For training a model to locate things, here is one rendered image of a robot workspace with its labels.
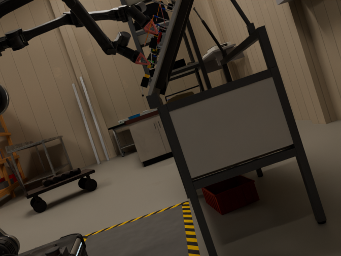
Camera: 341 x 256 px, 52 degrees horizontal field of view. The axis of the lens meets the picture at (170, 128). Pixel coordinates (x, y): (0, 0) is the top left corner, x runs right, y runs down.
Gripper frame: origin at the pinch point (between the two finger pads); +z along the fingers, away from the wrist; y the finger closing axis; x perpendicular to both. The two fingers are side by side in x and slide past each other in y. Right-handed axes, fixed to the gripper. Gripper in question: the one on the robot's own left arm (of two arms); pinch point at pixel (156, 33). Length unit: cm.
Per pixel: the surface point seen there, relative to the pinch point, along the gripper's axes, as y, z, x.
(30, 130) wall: 695, -169, 331
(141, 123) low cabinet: 345, 30, 86
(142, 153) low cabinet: 342, 62, 120
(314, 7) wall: 189, 85, -153
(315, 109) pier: 217, 174, -82
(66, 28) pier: 714, -271, 75
